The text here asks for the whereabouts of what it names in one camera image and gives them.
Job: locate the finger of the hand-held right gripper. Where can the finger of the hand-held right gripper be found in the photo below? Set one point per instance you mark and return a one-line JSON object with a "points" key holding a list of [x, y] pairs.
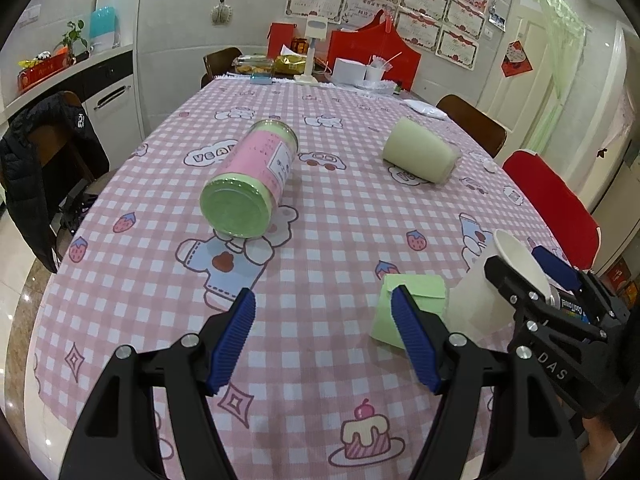
{"points": [[555, 267], [507, 280]]}

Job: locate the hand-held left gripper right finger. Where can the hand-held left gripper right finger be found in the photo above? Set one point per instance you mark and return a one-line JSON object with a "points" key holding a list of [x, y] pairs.
{"points": [[415, 340]]}

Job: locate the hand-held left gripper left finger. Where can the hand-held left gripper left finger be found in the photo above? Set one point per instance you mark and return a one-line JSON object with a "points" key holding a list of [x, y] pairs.
{"points": [[232, 345]]}

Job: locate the white paper cup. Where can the white paper cup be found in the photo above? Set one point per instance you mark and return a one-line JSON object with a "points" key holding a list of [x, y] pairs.
{"points": [[482, 305]]}

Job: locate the person's right forearm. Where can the person's right forearm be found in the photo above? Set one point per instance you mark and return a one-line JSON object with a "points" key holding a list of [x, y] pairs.
{"points": [[600, 440]]}

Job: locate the light green cup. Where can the light green cup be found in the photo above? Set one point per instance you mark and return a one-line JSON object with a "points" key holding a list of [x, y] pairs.
{"points": [[417, 152]]}

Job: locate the white cup with straws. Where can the white cup with straws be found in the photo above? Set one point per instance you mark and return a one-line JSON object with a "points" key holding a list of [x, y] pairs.
{"points": [[375, 72]]}

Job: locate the small light green box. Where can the small light green box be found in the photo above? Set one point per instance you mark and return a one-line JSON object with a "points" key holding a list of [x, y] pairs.
{"points": [[425, 292]]}

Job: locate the red chair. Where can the red chair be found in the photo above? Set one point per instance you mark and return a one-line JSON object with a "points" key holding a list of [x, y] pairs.
{"points": [[555, 200]]}

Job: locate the orange boxes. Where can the orange boxes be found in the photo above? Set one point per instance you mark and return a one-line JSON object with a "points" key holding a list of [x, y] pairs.
{"points": [[622, 280]]}

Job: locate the pink checkered tablecloth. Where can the pink checkered tablecloth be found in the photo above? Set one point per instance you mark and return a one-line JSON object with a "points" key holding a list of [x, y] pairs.
{"points": [[325, 220]]}

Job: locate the brown wooden chair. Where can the brown wooden chair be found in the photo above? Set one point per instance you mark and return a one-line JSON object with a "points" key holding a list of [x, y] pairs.
{"points": [[475, 122], [55, 147], [220, 62]]}

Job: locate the pink jar with green lid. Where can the pink jar with green lid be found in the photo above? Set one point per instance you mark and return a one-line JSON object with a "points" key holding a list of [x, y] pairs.
{"points": [[250, 170]]}

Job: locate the white plastic bag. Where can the white plastic bag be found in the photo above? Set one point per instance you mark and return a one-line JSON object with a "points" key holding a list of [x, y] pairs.
{"points": [[425, 109]]}

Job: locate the green curtain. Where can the green curtain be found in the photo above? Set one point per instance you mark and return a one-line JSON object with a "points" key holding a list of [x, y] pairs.
{"points": [[562, 45]]}

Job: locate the large red gift bag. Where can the large red gift bag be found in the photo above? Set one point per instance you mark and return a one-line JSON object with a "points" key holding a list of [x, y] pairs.
{"points": [[400, 55]]}

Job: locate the white box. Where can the white box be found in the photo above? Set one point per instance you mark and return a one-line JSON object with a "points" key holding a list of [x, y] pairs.
{"points": [[349, 71]]}

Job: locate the black jacket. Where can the black jacket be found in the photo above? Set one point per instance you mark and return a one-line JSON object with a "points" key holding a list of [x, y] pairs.
{"points": [[30, 170]]}

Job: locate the small teal box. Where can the small teal box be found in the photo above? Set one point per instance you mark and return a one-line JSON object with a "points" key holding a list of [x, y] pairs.
{"points": [[261, 78]]}

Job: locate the white kitchen cabinet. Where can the white kitchen cabinet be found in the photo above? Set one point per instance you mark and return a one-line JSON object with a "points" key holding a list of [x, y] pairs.
{"points": [[115, 95]]}

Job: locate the clear food container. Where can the clear food container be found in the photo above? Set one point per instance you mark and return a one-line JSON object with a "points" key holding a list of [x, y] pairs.
{"points": [[254, 65]]}

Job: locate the yellow snack packet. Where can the yellow snack packet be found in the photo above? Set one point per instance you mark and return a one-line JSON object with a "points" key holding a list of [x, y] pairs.
{"points": [[290, 64]]}

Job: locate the white desk lamp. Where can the white desk lamp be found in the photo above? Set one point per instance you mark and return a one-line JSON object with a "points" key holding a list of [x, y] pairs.
{"points": [[312, 50]]}

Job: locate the small red gift bag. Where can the small red gift bag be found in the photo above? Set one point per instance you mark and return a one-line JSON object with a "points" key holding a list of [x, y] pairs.
{"points": [[282, 37]]}

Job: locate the red tray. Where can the red tray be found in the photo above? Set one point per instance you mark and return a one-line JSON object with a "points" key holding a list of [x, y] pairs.
{"points": [[42, 72]]}

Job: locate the blue and white container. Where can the blue and white container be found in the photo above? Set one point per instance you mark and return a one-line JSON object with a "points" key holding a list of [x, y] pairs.
{"points": [[104, 30]]}

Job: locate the green potted plant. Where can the green potted plant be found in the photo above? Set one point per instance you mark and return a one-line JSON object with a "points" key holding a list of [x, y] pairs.
{"points": [[74, 37]]}

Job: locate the red wall ornament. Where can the red wall ornament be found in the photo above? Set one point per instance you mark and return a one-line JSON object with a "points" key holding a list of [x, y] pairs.
{"points": [[519, 57]]}

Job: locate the hanging wall ornament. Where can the hanging wall ornament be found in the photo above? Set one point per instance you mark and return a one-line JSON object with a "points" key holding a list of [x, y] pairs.
{"points": [[221, 10]]}

